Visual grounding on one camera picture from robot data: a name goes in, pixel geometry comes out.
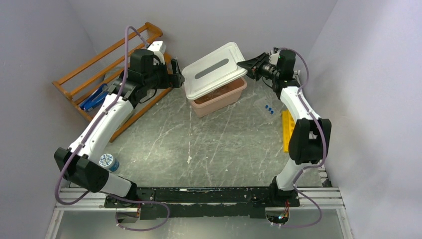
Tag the yellow test tube rack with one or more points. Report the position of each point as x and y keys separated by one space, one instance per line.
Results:
x=288 y=125

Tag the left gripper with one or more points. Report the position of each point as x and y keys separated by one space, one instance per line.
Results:
x=174 y=80

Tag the blue stapler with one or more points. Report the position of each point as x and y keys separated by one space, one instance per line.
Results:
x=95 y=99

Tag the wooden shelf rack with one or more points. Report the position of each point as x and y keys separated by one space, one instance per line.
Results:
x=94 y=71

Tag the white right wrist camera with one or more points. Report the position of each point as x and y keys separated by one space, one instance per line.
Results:
x=274 y=56

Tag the clear well plate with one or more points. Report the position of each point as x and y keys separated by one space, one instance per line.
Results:
x=276 y=105

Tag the white tray lid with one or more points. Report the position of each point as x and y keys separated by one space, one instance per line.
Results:
x=213 y=71

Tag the pink plastic bin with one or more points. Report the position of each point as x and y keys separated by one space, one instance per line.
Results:
x=219 y=98

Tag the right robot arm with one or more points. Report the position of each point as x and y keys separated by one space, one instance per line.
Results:
x=309 y=142

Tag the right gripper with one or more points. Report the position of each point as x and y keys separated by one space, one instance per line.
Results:
x=250 y=63

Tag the blue white tape roll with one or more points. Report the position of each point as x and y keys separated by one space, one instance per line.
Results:
x=109 y=162

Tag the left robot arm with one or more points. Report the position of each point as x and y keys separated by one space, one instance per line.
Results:
x=79 y=162

